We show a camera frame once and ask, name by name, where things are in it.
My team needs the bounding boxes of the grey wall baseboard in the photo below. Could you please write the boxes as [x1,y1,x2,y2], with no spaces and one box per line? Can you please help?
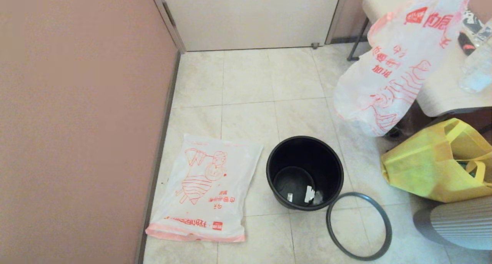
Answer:
[135,51,181,264]

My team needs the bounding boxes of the black orange utility knife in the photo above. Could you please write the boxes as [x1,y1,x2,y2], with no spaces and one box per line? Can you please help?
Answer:
[458,33,476,56]

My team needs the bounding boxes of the large clear plastic bottle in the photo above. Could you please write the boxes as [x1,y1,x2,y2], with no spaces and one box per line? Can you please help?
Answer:
[457,20,492,94]

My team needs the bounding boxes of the grey bin retaining ring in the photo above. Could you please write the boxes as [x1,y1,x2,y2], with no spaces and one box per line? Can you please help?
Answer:
[326,192,392,261]

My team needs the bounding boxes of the white trash bag red cartoon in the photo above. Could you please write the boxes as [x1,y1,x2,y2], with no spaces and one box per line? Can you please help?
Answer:
[145,134,264,243]

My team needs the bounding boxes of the black white printed leaflet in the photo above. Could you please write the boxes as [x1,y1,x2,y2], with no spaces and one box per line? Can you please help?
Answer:
[461,10,490,40]

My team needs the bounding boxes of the white plastic bag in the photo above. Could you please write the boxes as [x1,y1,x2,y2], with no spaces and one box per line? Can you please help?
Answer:
[332,0,473,138]

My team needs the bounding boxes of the black trash bin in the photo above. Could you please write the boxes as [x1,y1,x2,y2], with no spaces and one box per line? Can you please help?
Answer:
[266,136,344,211]

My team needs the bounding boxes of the clear plastic bag dark contents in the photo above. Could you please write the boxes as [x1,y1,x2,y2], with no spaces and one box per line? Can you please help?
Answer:
[384,114,415,139]

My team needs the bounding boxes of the white door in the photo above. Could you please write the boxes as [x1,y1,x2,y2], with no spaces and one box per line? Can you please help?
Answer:
[159,0,342,51]

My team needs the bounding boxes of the grey ribbed round object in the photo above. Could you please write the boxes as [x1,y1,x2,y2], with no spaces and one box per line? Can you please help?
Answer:
[413,197,492,251]

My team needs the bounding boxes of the green item in tote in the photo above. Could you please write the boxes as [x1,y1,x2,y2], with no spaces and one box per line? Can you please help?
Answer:
[455,160,477,178]

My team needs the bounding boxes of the yellow fabric tote bag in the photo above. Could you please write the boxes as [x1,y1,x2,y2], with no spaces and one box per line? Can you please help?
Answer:
[381,118,492,203]

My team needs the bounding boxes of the beige bench metal legs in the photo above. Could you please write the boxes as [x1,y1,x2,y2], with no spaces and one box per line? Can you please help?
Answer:
[347,0,492,118]

